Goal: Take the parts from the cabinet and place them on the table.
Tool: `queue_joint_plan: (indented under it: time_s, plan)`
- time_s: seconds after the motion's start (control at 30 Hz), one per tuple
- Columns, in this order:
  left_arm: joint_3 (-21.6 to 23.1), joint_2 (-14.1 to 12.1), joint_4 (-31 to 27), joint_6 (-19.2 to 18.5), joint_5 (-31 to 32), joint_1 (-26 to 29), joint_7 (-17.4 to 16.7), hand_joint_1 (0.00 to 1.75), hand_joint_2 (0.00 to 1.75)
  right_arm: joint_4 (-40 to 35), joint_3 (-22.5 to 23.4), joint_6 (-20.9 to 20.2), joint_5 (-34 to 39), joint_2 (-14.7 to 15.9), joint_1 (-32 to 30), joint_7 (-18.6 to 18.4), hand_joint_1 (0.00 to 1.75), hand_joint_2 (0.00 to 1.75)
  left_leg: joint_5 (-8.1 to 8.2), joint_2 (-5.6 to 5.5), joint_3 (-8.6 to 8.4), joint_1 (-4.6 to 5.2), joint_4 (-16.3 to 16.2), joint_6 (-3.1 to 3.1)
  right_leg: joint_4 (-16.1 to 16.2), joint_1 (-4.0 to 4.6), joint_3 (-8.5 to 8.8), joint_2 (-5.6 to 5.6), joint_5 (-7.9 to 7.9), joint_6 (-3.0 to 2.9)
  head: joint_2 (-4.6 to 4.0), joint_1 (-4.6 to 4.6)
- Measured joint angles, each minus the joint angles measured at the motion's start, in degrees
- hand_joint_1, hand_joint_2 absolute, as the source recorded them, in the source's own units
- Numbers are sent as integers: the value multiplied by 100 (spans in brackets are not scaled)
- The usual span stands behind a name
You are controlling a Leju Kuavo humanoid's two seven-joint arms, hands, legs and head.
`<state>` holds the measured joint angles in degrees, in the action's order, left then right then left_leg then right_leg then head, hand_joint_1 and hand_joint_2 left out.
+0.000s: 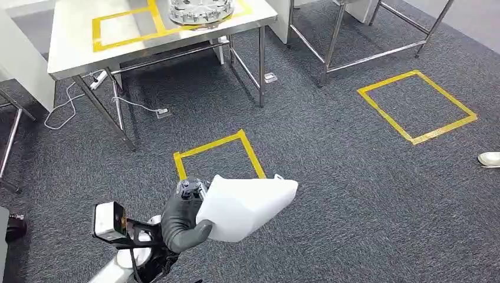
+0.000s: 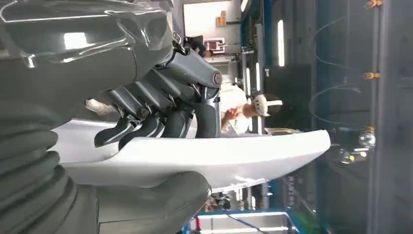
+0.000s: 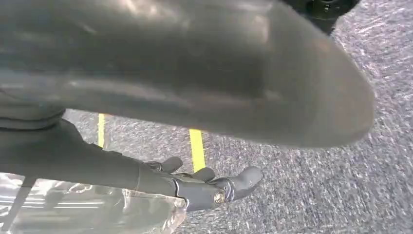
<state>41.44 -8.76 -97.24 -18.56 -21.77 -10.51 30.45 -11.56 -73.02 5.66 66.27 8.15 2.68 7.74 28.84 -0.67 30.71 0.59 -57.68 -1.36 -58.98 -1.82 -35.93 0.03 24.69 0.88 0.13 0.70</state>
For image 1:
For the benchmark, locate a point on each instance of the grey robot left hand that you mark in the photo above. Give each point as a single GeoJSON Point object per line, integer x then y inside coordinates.
{"type": "Point", "coordinates": [181, 222]}

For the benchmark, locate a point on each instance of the white plastic shell part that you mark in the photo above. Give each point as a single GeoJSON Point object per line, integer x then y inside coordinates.
{"type": "Point", "coordinates": [242, 207]}

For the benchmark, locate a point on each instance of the yellow floor tape square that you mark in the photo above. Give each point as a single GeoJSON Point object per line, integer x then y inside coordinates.
{"type": "Point", "coordinates": [445, 128]}
{"type": "Point", "coordinates": [251, 154]}

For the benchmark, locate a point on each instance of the silver floor outlet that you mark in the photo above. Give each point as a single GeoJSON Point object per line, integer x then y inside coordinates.
{"type": "Point", "coordinates": [163, 113]}
{"type": "Point", "coordinates": [270, 77]}

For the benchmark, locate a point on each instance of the white power strip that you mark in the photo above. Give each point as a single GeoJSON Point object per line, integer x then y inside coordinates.
{"type": "Point", "coordinates": [98, 80]}

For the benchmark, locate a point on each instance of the black cart wheel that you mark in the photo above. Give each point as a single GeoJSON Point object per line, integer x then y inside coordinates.
{"type": "Point", "coordinates": [15, 228]}

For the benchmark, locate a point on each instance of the yellow tape on bench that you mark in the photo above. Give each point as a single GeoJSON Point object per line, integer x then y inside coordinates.
{"type": "Point", "coordinates": [156, 19]}

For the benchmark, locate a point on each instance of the round metal parts fixture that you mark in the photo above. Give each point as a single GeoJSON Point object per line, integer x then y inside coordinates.
{"type": "Point", "coordinates": [199, 13]}

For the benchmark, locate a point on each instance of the steel bench with tape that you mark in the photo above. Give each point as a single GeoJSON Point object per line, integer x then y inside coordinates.
{"type": "Point", "coordinates": [78, 39]}

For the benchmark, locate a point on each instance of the white partition panel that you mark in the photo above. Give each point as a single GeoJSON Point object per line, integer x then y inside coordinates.
{"type": "Point", "coordinates": [359, 9]}
{"type": "Point", "coordinates": [23, 66]}
{"type": "Point", "coordinates": [281, 23]}

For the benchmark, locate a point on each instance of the bare steel bench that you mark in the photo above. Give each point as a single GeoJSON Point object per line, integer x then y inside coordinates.
{"type": "Point", "coordinates": [333, 43]}

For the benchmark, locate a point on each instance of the person's white shoe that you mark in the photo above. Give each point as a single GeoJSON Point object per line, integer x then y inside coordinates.
{"type": "Point", "coordinates": [490, 159]}

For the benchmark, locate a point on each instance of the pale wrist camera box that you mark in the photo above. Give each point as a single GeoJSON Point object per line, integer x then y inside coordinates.
{"type": "Point", "coordinates": [107, 220]}

